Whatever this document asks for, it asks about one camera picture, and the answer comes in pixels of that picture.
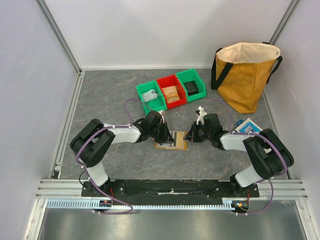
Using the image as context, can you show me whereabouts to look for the red plastic bin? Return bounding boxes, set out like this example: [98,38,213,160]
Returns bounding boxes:
[156,74,187,109]

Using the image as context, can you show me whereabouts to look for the right green plastic bin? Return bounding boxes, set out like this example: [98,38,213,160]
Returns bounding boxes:
[175,68,207,103]

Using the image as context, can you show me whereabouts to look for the mustard tote bag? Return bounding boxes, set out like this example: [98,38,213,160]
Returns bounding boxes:
[210,42,283,114]

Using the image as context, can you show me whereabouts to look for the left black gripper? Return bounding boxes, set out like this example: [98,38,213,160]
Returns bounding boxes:
[149,121,175,144]

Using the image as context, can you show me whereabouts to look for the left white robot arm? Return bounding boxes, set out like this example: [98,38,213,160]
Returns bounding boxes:
[70,110,174,197]

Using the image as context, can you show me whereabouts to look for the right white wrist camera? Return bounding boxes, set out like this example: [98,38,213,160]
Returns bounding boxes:
[195,106,208,125]

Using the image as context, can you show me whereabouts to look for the slotted cable duct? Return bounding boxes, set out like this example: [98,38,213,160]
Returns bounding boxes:
[46,197,236,211]

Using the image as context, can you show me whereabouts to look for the blue razor package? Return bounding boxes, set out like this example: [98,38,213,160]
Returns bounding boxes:
[235,118,263,133]

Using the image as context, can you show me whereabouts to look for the left green plastic bin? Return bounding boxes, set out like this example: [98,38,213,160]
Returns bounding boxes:
[136,80,168,114]

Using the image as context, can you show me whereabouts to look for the green plastic bin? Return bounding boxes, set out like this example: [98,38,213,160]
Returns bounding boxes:
[136,80,168,114]
[175,68,207,103]

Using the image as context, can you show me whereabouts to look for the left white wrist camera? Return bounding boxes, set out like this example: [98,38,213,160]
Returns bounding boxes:
[158,110,166,123]

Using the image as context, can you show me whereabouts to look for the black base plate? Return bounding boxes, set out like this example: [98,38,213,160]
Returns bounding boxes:
[81,178,261,206]

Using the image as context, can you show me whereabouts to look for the brown cards in red bin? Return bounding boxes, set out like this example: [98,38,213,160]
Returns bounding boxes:
[162,85,180,104]

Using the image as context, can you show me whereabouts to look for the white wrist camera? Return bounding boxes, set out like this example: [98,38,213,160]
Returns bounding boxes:
[195,106,208,125]
[158,110,166,123]

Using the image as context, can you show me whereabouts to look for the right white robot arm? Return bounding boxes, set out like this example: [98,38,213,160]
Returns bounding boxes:
[184,113,294,197]

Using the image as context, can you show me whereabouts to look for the orange leather card holder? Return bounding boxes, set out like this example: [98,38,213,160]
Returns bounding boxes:
[155,131,187,151]

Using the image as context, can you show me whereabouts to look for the black wallet in bin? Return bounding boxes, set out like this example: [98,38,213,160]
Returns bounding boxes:
[184,80,201,97]

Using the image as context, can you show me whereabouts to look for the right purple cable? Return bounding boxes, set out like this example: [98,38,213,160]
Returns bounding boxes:
[201,98,290,216]

